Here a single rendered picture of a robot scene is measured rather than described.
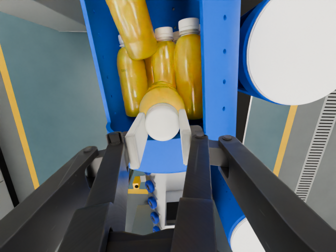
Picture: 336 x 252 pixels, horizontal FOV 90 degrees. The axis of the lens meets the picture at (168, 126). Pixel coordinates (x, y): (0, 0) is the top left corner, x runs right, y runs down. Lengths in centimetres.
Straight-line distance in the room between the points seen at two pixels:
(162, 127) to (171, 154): 9
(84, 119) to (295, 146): 201
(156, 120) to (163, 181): 52
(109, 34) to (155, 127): 32
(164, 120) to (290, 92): 40
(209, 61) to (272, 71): 27
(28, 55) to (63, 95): 39
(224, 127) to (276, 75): 25
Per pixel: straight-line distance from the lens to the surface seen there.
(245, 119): 151
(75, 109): 173
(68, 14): 125
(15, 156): 228
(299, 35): 53
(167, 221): 60
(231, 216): 74
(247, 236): 76
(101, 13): 46
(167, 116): 18
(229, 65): 29
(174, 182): 68
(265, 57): 49
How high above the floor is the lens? 147
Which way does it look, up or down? 71 degrees down
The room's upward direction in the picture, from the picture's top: 178 degrees counter-clockwise
